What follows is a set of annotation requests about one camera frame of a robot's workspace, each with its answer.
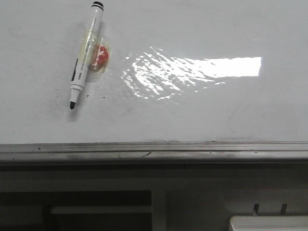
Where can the aluminium whiteboard tray rail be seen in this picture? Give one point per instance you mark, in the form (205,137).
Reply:
(99,153)

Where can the left metal hook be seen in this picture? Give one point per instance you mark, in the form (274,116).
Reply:
(255,209)

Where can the white black whiteboard marker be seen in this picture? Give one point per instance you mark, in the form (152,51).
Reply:
(80,70)

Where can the metal hook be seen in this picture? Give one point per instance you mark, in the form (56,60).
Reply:
(255,209)
(283,209)

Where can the clear adhesive tape piece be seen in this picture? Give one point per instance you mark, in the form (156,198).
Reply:
(89,40)

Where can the right metal hook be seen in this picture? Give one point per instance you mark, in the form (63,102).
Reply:
(283,209)

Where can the white box lower right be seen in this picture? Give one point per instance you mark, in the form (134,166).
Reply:
(268,223)

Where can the white horizontal bar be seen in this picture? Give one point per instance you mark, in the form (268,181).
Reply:
(122,209)

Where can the white whiteboard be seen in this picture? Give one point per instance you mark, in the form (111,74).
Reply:
(179,70)

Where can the red round magnet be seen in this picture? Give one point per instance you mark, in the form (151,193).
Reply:
(100,56)

